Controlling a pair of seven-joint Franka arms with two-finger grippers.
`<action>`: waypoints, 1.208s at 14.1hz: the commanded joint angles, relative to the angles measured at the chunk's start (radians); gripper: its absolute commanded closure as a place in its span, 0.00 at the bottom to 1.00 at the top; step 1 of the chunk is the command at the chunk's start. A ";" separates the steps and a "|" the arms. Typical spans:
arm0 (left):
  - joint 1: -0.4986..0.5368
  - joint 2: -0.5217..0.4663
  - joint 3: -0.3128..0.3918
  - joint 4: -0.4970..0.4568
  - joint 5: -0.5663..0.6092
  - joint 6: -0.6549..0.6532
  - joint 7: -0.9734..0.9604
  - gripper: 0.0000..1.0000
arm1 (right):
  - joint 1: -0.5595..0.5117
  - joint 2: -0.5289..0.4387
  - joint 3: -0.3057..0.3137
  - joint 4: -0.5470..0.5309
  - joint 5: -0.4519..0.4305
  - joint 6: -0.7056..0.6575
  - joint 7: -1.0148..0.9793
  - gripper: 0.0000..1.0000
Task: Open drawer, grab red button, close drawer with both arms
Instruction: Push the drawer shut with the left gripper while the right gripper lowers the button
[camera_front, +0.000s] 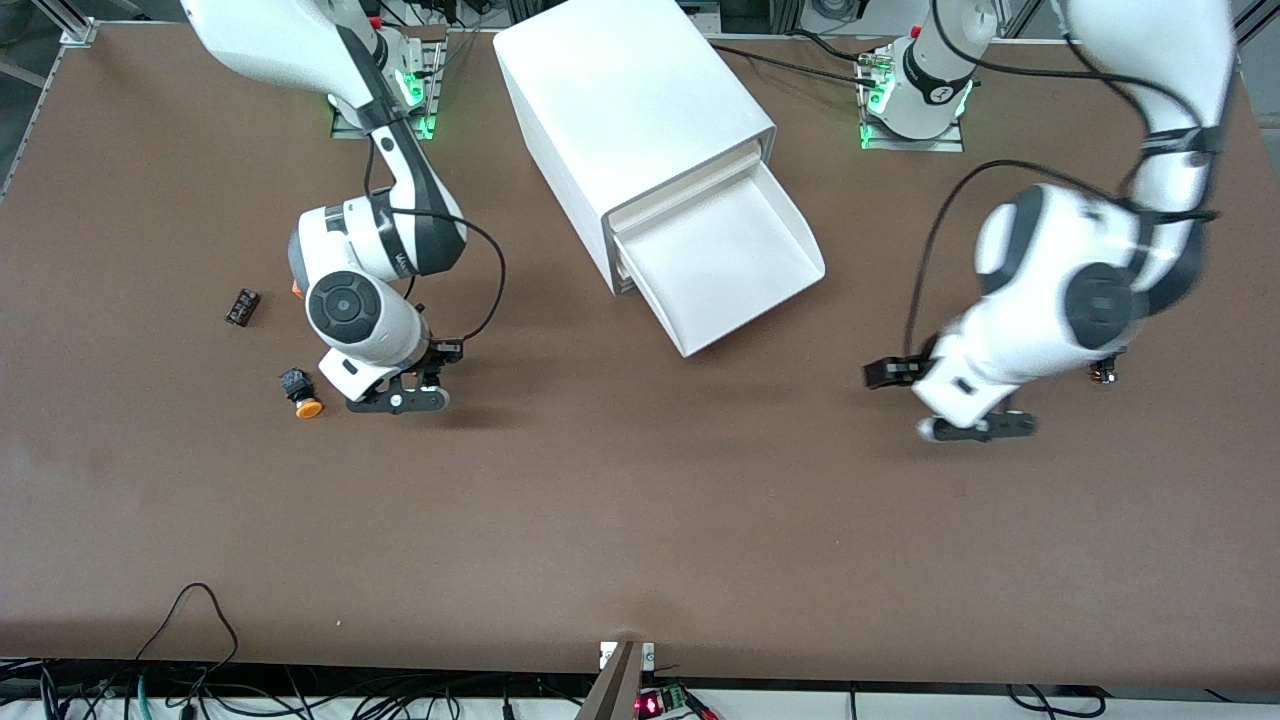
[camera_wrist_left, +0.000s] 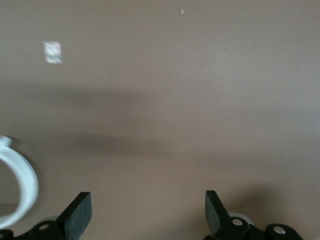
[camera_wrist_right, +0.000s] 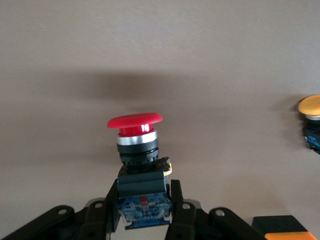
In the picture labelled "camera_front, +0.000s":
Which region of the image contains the yellow mushroom push button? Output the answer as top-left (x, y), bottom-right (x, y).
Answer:
top-left (279, 368), bottom-right (325, 419)

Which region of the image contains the white drawer cabinet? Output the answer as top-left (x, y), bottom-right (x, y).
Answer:
top-left (493, 0), bottom-right (777, 296)

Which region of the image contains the circuit board with red light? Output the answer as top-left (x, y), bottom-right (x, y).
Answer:
top-left (635, 685), bottom-right (716, 720)

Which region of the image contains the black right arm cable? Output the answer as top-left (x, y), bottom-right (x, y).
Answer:
top-left (362, 135), bottom-right (507, 351)

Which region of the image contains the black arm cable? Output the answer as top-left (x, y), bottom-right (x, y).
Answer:
top-left (903, 160), bottom-right (1216, 361)
top-left (362, 135), bottom-right (507, 351)

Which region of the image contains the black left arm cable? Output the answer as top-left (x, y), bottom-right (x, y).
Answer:
top-left (903, 160), bottom-right (1216, 361)

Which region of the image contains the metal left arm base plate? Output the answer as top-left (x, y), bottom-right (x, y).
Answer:
top-left (858, 50), bottom-right (966, 153)

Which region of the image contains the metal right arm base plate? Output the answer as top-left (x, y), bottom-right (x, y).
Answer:
top-left (330, 40), bottom-right (443, 141)

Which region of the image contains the black looped cable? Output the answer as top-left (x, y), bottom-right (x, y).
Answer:
top-left (133, 582), bottom-right (241, 669)

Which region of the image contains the black cable tangle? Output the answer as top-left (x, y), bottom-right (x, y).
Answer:
top-left (0, 658), bottom-right (601, 720)

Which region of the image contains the grey camera mount bar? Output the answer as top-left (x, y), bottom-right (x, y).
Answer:
top-left (575, 640), bottom-right (656, 720)

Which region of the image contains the aluminium corner bracket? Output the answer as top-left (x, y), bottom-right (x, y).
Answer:
top-left (30, 0), bottom-right (101, 48)

